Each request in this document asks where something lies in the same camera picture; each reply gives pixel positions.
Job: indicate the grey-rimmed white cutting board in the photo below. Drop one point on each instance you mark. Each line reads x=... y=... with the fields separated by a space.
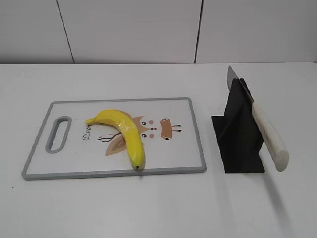
x=67 y=148

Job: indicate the black knife stand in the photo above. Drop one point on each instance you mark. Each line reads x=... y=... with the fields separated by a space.
x=238 y=136

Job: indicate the yellow plastic banana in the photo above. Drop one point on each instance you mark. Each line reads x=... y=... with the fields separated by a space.
x=128 y=137

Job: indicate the white-handled kitchen knife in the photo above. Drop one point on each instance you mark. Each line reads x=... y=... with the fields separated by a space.
x=272 y=139

